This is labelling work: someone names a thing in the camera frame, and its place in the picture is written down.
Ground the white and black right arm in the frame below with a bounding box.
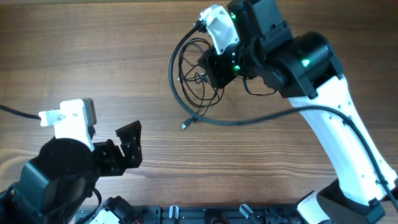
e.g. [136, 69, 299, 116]
[198, 1, 397, 223]

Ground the thick black left camera cable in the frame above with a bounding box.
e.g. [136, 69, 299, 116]
[0, 105, 41, 121]

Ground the thick black camera cable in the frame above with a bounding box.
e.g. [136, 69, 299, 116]
[169, 20, 398, 212]
[0, 105, 41, 121]

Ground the thick black right camera cable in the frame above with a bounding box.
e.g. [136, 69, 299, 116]
[169, 20, 398, 212]

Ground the black base rail with clips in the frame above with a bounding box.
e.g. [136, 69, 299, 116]
[134, 204, 307, 224]

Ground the thin black USB cable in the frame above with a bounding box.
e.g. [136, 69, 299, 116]
[177, 37, 225, 130]
[242, 77, 277, 96]

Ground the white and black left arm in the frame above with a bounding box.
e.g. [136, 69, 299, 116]
[1, 121, 142, 223]

